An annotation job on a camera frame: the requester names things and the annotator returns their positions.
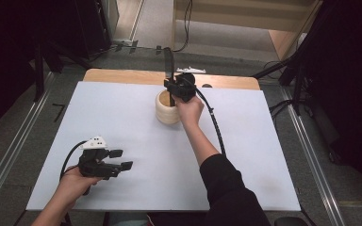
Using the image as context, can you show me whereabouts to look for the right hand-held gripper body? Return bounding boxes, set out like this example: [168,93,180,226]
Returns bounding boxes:
[171,66,207,104]

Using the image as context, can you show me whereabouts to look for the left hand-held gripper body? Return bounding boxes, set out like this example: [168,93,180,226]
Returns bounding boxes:
[77,135,123,196]

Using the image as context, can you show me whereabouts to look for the black comb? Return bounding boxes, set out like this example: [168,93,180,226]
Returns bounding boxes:
[164,46,177,107]

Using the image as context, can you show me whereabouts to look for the ribbed beige wooden cup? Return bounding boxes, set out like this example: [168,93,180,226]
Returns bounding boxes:
[155,89,183,126]

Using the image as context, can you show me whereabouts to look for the person's right hand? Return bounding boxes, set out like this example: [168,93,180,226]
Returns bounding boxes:
[173,94,206,127]

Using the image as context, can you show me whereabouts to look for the person's left hand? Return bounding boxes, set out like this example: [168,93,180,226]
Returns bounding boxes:
[59,170,104,210]

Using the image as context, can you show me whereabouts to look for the white table board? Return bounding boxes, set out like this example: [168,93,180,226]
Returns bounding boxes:
[25,80,302,212]

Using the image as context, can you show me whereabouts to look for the wooden table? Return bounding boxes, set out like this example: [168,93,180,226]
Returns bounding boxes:
[83,68,261,91]

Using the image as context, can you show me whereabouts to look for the light wooden cabinet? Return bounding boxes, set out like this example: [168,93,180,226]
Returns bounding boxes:
[173,0,323,62]

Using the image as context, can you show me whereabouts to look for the black metal stand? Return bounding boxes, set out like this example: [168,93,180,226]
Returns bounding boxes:
[253,31,312,117]
[32,40,92,103]

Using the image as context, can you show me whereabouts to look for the black curtain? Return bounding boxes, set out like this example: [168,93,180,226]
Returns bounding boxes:
[295,0,362,206]
[0,0,107,142]

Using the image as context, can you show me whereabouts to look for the left hand-held gripper black cable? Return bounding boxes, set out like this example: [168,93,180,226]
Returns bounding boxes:
[59,140,88,181]

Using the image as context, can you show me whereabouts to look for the hand-held gripper black cable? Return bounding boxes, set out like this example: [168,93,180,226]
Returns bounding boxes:
[194,87,227,157]
[59,140,88,181]

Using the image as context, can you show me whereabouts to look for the right hand-held gripper black cable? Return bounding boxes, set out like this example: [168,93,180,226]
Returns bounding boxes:
[194,87,227,157]

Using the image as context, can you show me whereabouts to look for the hanging black cable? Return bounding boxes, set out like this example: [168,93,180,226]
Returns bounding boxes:
[172,0,193,53]

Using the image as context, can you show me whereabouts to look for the metal floor rail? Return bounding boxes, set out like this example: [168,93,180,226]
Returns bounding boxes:
[281,86,347,226]
[0,72,57,218]

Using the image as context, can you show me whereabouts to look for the black floor cables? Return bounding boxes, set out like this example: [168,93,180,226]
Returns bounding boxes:
[268,98,296,121]

